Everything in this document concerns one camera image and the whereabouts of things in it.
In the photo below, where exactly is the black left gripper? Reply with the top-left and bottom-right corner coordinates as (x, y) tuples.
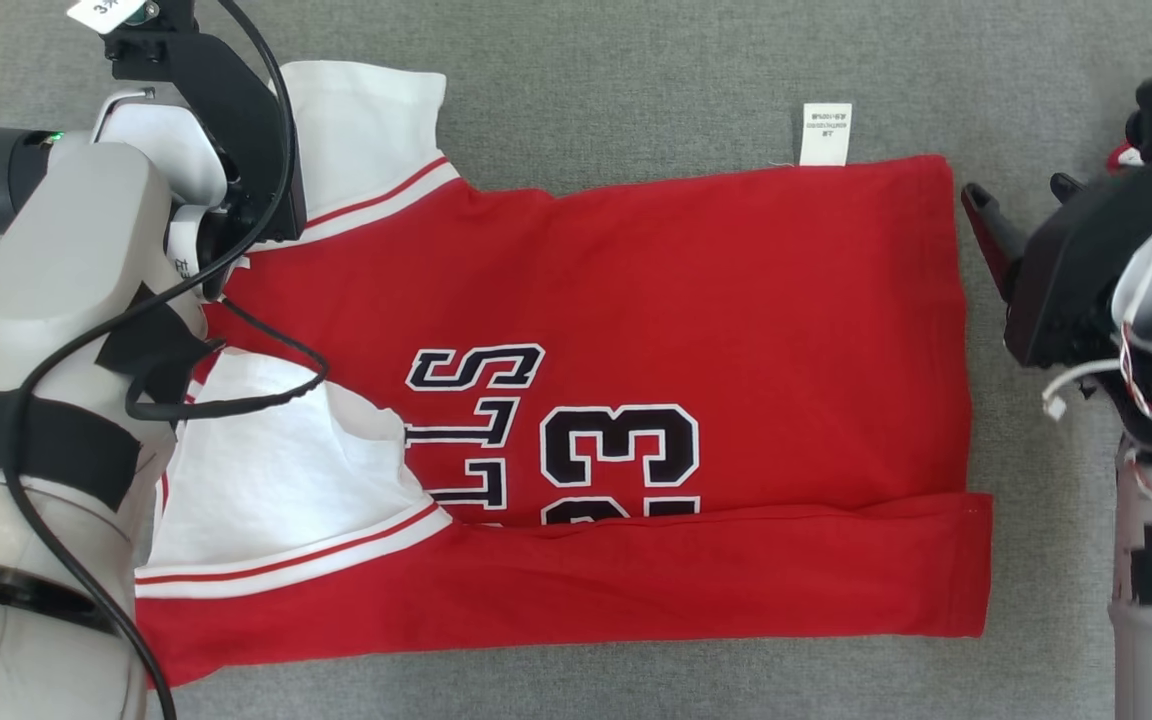
(111, 35), (307, 301)

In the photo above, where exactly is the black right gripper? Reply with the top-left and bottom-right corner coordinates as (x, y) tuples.
(961, 155), (1152, 371)

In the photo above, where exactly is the red Bulls jersey shirt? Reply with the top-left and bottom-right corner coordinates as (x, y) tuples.
(134, 60), (995, 689)

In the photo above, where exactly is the white red wire bundle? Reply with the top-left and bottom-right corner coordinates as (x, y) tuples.
(1041, 320), (1152, 556)

